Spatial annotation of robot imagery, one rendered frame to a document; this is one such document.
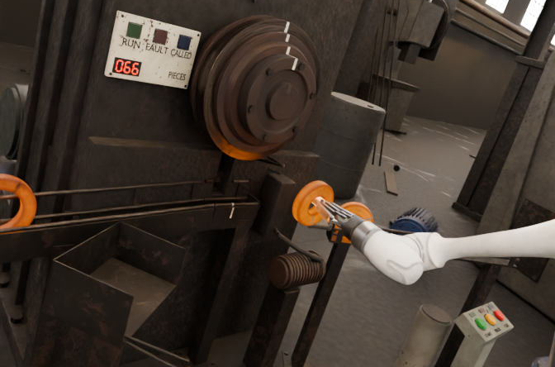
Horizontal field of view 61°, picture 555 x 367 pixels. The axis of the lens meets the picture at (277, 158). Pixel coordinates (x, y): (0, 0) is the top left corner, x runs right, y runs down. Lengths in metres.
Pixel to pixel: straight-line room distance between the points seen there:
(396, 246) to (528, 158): 2.68
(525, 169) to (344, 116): 1.48
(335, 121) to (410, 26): 5.29
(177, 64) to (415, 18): 8.04
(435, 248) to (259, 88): 0.69
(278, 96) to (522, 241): 0.76
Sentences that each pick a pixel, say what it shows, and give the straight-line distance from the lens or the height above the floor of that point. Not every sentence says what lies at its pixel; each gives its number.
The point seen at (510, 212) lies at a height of 0.54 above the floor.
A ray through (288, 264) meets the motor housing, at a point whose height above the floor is 0.52.
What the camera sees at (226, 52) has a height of 1.21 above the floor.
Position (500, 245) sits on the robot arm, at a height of 1.01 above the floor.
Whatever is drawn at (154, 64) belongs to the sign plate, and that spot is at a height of 1.12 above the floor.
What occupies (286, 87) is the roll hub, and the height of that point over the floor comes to 1.16.
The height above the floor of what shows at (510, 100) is 1.31.
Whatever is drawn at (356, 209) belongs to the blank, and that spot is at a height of 0.76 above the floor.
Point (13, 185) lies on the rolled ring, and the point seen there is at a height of 0.78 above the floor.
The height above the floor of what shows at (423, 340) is 0.42.
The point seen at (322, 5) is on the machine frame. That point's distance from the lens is 1.82.
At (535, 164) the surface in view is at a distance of 3.93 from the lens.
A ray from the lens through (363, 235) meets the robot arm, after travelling 1.39.
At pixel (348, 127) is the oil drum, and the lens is 4.22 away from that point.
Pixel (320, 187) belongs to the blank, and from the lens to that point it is 1.52.
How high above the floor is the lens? 1.34
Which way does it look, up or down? 15 degrees down
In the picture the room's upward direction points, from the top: 18 degrees clockwise
